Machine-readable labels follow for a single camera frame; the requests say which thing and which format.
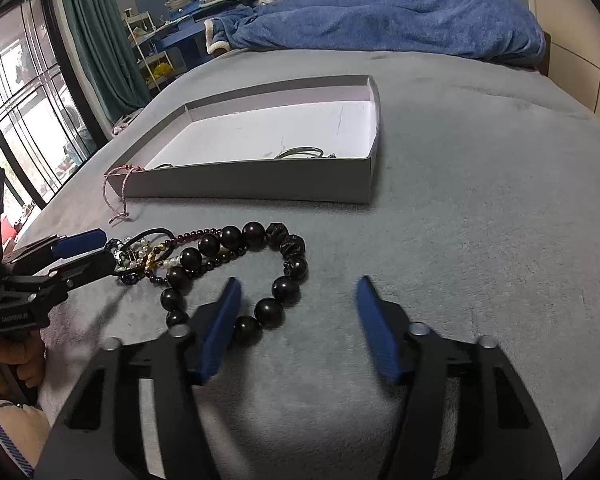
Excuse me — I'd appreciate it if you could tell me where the white pearl bracelet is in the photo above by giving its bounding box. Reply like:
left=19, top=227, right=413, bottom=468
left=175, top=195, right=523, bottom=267
left=124, top=237, right=182, bottom=272

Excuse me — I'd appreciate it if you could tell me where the pearl and gold bracelet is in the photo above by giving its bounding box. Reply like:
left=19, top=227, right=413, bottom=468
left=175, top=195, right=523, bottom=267
left=107, top=239, right=147, bottom=286

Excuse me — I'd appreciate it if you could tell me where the person's left forearm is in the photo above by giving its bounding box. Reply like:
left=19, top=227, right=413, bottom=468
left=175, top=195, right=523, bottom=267
left=0, top=399, right=52, bottom=478

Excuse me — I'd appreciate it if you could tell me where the white wire rack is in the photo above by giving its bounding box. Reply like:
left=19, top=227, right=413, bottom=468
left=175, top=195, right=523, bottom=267
left=122, top=7, right=177, bottom=94

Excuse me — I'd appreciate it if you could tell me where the pink cord bracelet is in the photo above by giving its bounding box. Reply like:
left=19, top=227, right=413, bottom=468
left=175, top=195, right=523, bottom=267
left=103, top=163, right=146, bottom=224

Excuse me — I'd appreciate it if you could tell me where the blue fleece blanket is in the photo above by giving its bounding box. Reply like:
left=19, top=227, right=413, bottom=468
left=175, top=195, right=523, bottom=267
left=204, top=0, right=547, bottom=69

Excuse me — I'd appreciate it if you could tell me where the small garnet bead bracelet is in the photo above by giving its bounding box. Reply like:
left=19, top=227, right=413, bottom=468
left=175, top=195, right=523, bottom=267
left=146, top=228, right=248, bottom=287

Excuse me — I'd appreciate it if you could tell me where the beige padded headboard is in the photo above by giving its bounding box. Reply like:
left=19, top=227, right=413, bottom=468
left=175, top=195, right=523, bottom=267
left=522, top=0, right=600, bottom=127

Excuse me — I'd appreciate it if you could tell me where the large dark wooden bead bracelet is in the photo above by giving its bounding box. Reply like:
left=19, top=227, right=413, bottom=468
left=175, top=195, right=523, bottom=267
left=159, top=220, right=310, bottom=347

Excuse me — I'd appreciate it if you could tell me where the black framed window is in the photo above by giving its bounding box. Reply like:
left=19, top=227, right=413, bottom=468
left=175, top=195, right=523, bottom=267
left=0, top=0, right=109, bottom=242

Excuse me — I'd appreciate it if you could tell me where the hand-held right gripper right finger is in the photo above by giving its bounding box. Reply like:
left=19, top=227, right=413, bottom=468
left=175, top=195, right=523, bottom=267
left=355, top=275, right=565, bottom=480

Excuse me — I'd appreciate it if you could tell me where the blue desk with shelf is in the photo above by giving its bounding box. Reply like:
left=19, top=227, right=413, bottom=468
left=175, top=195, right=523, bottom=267
left=154, top=0, right=267, bottom=77

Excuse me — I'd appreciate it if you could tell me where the green bangle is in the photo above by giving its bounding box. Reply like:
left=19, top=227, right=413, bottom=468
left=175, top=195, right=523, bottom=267
left=273, top=145, right=326, bottom=161

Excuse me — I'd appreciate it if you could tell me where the grey cardboard box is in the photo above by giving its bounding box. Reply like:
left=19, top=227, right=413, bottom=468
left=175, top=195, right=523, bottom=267
left=105, top=75, right=382, bottom=205

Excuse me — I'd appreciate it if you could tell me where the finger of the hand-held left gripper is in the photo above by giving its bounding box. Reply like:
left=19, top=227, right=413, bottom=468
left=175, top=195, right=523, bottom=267
left=2, top=228, right=107, bottom=267
left=46, top=247, right=121, bottom=292

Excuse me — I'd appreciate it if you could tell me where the teal curtain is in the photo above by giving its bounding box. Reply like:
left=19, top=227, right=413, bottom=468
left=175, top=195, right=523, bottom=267
left=57, top=0, right=154, bottom=129

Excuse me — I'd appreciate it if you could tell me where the black hair tie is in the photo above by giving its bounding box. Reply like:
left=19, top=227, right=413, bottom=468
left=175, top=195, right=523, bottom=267
left=122, top=227, right=176, bottom=257

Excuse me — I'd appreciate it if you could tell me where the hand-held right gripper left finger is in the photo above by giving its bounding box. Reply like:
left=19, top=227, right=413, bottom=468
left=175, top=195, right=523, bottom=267
left=32, top=276, right=243, bottom=480

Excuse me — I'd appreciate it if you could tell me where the person's left hand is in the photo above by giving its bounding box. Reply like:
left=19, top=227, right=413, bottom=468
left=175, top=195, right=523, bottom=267
left=0, top=331, right=47, bottom=397

